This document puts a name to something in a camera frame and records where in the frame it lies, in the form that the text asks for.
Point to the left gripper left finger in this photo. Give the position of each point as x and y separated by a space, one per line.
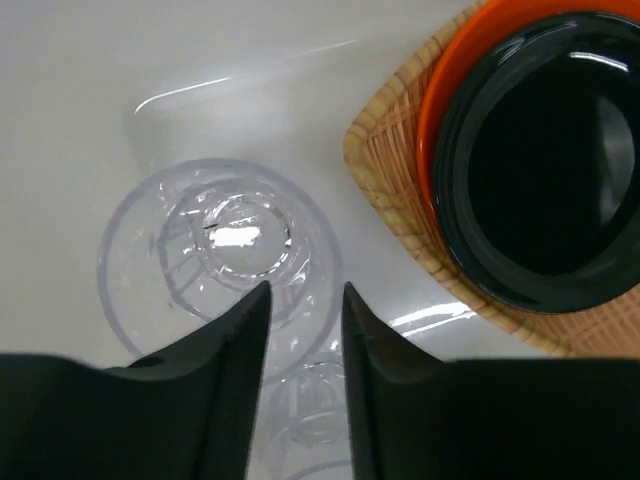
186 411

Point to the woven bamboo basket tray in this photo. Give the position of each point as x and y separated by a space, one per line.
384 142

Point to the clear plastic cup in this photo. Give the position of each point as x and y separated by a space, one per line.
190 241
302 430

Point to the black round bowl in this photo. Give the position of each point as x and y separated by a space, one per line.
536 164

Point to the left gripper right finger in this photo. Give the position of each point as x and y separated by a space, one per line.
413 416

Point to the orange plastic plate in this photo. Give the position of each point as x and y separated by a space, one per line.
430 130

